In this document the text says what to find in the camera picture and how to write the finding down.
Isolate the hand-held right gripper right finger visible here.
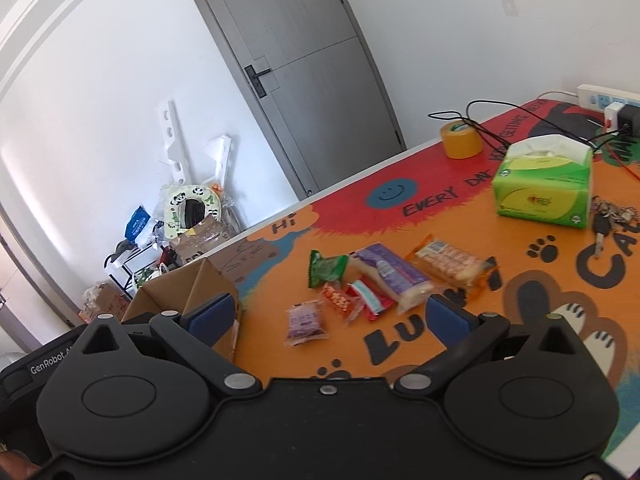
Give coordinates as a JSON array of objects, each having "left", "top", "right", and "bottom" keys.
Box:
[{"left": 394, "top": 295, "right": 598, "bottom": 401}]

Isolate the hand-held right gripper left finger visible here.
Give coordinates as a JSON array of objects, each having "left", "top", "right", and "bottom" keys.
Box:
[{"left": 60, "top": 292, "right": 263, "bottom": 401}]

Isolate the brown cardboard box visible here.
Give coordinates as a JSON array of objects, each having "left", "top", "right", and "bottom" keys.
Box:
[{"left": 121, "top": 257, "right": 242, "bottom": 363}]

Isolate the orange biscuit packet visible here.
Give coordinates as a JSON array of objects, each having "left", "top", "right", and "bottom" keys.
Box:
[{"left": 406, "top": 236, "right": 495, "bottom": 290}]

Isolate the purple bread packet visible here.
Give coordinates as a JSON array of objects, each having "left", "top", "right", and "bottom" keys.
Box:
[{"left": 349, "top": 242, "right": 434, "bottom": 314}]

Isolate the red snack packet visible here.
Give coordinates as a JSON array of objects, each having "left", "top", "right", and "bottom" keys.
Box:
[{"left": 347, "top": 280, "right": 397, "bottom": 322}]

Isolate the small purple snack packet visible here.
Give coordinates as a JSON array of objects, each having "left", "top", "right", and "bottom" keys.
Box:
[{"left": 285, "top": 300, "right": 332, "bottom": 347}]

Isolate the orange-red snack packet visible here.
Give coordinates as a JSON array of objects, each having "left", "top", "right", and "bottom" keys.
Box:
[{"left": 319, "top": 282, "right": 362, "bottom": 325}]

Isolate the green snack packet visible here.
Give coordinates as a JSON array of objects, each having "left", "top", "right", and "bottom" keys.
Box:
[{"left": 307, "top": 250, "right": 349, "bottom": 289}]

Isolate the person's left hand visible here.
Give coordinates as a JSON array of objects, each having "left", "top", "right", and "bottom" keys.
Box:
[{"left": 0, "top": 449, "right": 42, "bottom": 480}]

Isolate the brown printed carton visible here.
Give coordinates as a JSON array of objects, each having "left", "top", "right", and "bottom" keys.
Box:
[{"left": 170, "top": 217, "right": 233, "bottom": 266}]

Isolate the cat printed table mat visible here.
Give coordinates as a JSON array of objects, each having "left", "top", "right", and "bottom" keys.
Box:
[{"left": 235, "top": 97, "right": 640, "bottom": 466}]

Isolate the black shoe rack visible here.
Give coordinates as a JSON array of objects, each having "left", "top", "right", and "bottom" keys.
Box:
[{"left": 104, "top": 240, "right": 166, "bottom": 291}]

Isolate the orange cardboard carton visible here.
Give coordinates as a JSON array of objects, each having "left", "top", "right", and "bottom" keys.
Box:
[{"left": 80, "top": 282, "right": 131, "bottom": 323}]

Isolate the panda print toilet seat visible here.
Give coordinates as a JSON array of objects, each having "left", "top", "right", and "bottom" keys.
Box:
[{"left": 164, "top": 185, "right": 223, "bottom": 238}]

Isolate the blue plastic bag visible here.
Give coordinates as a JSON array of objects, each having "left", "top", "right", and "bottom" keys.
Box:
[{"left": 125, "top": 206, "right": 152, "bottom": 241}]

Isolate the green tissue box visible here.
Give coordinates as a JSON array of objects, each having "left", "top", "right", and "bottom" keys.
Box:
[{"left": 491, "top": 135, "right": 594, "bottom": 228}]

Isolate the yellow tape roll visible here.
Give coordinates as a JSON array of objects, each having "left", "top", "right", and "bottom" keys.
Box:
[{"left": 440, "top": 121, "right": 483, "bottom": 160}]

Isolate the white plank with holes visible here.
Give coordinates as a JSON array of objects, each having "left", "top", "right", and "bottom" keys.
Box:
[{"left": 157, "top": 101, "right": 188, "bottom": 186}]

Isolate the bunch of keys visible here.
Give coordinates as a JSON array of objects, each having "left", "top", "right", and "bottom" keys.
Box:
[{"left": 590, "top": 199, "right": 638, "bottom": 258}]

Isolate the grey door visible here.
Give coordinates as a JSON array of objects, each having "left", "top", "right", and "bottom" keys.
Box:
[{"left": 177, "top": 0, "right": 408, "bottom": 201}]

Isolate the black charger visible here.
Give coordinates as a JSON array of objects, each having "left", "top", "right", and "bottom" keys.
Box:
[{"left": 617, "top": 105, "right": 640, "bottom": 138}]

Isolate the white power strip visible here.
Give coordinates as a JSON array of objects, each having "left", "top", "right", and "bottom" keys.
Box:
[{"left": 576, "top": 84, "right": 640, "bottom": 111}]

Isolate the white bracket frame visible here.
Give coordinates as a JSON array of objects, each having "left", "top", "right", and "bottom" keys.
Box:
[{"left": 207, "top": 135, "right": 233, "bottom": 188}]

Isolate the black cable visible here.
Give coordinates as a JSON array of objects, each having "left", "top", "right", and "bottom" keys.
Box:
[{"left": 429, "top": 101, "right": 626, "bottom": 148}]

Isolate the red cable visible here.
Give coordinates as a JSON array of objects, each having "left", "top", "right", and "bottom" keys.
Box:
[{"left": 607, "top": 147, "right": 640, "bottom": 181}]

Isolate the black door handle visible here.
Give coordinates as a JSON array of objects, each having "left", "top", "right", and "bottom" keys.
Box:
[{"left": 243, "top": 66, "right": 273, "bottom": 97}]

